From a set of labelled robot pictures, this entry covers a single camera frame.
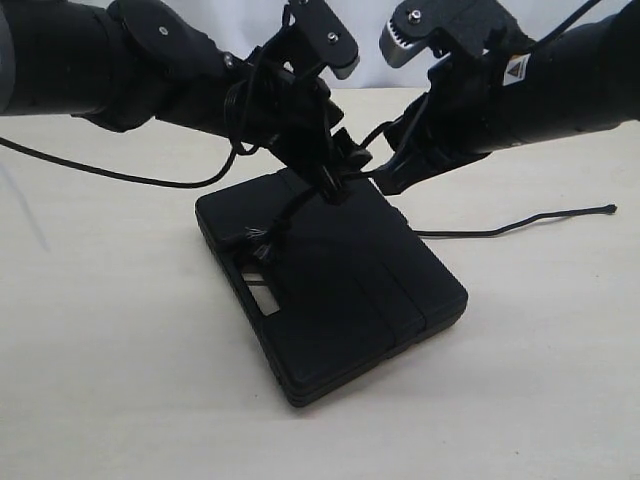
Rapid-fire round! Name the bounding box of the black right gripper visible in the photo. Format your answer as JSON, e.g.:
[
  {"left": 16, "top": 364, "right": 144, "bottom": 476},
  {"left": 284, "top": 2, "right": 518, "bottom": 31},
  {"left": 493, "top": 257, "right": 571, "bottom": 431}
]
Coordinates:
[{"left": 372, "top": 50, "right": 505, "bottom": 196}]

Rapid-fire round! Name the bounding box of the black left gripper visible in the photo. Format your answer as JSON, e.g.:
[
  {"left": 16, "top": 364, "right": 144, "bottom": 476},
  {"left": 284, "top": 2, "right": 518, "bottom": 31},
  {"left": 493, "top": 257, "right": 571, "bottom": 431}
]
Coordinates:
[{"left": 224, "top": 29, "right": 373, "bottom": 205}]

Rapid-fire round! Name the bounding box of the black cord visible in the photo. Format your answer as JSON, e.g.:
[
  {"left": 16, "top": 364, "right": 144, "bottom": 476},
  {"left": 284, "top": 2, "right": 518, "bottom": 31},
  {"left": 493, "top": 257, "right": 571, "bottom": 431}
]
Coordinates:
[{"left": 244, "top": 119, "right": 619, "bottom": 266}]

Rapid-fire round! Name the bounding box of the black plastic tool case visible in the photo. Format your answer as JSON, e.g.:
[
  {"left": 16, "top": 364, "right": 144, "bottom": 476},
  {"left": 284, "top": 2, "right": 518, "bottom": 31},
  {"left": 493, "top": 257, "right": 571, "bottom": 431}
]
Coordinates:
[{"left": 195, "top": 169, "right": 468, "bottom": 407}]

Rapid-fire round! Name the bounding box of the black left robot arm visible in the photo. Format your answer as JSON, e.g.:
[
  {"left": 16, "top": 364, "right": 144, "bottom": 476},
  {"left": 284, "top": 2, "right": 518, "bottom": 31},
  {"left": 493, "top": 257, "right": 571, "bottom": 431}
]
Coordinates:
[{"left": 1, "top": 1, "right": 371, "bottom": 203}]

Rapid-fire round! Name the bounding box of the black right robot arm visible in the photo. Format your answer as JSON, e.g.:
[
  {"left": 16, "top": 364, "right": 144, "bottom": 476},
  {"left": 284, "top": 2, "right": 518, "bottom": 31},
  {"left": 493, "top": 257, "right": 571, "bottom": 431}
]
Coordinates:
[{"left": 372, "top": 1, "right": 639, "bottom": 195}]

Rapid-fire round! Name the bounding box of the white backdrop curtain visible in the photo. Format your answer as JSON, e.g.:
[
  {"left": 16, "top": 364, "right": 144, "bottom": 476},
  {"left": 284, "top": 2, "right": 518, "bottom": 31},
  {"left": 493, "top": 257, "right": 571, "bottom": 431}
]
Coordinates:
[{"left": 0, "top": 0, "right": 640, "bottom": 119}]

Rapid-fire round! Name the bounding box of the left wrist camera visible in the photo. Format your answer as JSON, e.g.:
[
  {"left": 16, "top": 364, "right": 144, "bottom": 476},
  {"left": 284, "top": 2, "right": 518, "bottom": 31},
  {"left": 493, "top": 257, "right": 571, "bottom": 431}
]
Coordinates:
[{"left": 285, "top": 0, "right": 360, "bottom": 80}]

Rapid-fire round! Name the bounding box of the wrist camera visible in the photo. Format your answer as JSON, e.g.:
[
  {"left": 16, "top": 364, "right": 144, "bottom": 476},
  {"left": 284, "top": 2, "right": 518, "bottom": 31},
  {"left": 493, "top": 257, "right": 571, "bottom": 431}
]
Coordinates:
[
  {"left": 379, "top": 0, "right": 528, "bottom": 69},
  {"left": 285, "top": 0, "right": 360, "bottom": 80}
]

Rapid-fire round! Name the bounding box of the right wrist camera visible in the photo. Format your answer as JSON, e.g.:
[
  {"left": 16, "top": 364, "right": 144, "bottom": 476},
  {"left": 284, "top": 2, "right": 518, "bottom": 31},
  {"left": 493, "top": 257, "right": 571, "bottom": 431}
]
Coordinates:
[{"left": 379, "top": 0, "right": 528, "bottom": 69}]

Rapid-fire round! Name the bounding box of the thin black right cable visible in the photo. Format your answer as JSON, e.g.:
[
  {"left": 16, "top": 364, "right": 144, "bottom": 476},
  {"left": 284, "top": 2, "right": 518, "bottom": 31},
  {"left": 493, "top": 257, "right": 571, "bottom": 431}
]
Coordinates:
[{"left": 529, "top": 0, "right": 601, "bottom": 51}]

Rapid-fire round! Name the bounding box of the thin black cable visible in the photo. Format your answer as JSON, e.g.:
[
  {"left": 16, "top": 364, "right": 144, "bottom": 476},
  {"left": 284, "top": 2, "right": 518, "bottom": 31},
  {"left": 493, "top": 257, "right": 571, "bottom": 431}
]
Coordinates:
[
  {"left": 0, "top": 39, "right": 301, "bottom": 190},
  {"left": 529, "top": 0, "right": 601, "bottom": 51}
]

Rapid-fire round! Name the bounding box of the thin black left cable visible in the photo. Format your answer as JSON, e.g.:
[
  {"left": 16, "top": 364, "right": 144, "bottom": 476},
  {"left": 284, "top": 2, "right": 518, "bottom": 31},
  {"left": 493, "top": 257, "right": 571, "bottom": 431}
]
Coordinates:
[{"left": 0, "top": 39, "right": 301, "bottom": 190}]

